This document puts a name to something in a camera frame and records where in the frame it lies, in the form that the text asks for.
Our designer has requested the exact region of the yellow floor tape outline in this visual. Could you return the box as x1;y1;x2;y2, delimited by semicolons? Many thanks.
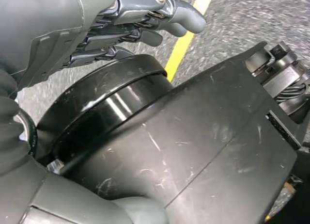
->
164;0;215;83

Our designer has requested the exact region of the black printed cable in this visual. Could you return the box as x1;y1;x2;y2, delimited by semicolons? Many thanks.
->
17;109;38;158

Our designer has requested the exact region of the black robot lower body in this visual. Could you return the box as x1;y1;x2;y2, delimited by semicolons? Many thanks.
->
35;41;310;224

